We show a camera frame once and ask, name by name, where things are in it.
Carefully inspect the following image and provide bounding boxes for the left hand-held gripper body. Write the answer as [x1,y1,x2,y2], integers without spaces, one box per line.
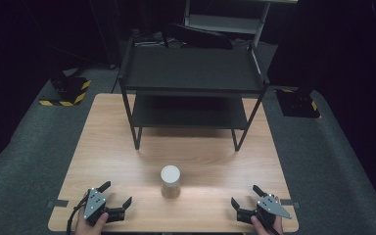
[83,187,125,227]

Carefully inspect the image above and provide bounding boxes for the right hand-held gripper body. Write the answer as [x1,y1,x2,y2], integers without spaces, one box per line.
[236,194,293,228]

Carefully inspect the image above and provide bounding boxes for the white lidded jar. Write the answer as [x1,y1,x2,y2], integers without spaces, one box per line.
[160,164,181,199]

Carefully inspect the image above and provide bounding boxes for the black two-tier shelf rack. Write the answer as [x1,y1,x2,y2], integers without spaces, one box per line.
[117,37,270,152]

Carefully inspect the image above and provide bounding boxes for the person's left hand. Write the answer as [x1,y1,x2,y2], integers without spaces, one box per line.
[73,210,110,235]

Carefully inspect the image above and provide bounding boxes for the person's right hand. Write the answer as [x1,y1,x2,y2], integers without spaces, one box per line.
[250,195,285,235]

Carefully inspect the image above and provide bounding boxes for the grey tape strip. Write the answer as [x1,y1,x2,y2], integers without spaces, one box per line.
[280,199,302,210]
[47,199,70,209]

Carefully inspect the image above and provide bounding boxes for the yellow-black striped stand base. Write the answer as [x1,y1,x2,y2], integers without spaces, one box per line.
[275,87,322,119]
[38,75,92,108]

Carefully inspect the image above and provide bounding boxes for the black cable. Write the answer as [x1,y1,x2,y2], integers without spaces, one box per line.
[264,220,282,235]
[66,195,90,235]

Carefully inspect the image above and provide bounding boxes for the white metal frame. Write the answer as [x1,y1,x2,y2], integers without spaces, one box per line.
[183,0,300,47]

